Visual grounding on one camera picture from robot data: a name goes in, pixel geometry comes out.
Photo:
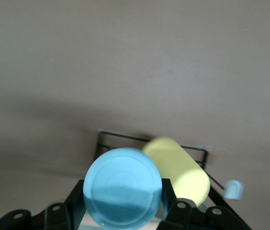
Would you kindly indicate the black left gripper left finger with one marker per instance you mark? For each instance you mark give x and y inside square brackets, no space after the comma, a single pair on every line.
[60,215]

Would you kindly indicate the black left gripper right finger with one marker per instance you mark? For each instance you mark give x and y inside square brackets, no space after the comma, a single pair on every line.
[185,215]

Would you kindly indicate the light blue cup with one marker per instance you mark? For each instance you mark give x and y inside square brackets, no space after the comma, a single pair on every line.
[123,184]

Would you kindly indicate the yellow cup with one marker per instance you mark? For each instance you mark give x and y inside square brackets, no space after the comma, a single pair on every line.
[178,167]

